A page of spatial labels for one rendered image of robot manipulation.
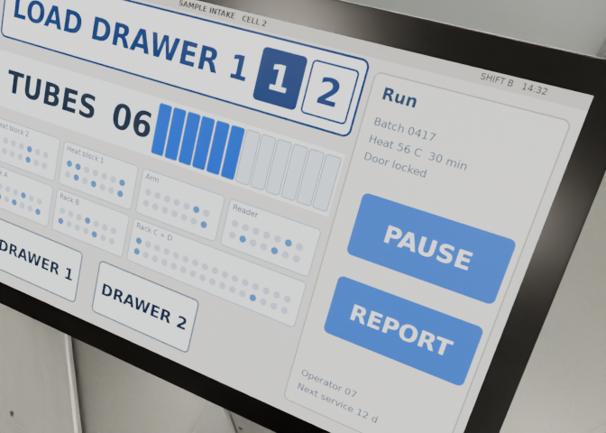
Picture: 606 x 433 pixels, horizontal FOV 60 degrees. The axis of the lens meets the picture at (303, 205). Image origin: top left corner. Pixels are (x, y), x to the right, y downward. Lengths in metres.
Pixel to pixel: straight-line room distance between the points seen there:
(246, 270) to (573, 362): 1.34
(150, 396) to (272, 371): 1.12
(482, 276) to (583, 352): 1.33
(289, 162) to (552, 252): 0.17
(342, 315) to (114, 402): 1.21
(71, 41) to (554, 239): 0.37
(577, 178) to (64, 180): 0.37
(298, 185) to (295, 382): 0.14
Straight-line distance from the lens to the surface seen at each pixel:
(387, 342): 0.37
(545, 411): 1.56
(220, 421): 1.41
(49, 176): 0.47
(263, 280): 0.38
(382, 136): 0.34
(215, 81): 0.38
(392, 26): 0.34
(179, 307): 0.42
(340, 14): 0.35
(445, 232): 0.34
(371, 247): 0.35
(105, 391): 1.55
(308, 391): 0.40
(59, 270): 0.48
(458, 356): 0.37
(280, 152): 0.36
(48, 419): 1.29
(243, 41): 0.37
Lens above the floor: 1.38
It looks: 51 degrees down
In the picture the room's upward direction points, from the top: 1 degrees counter-clockwise
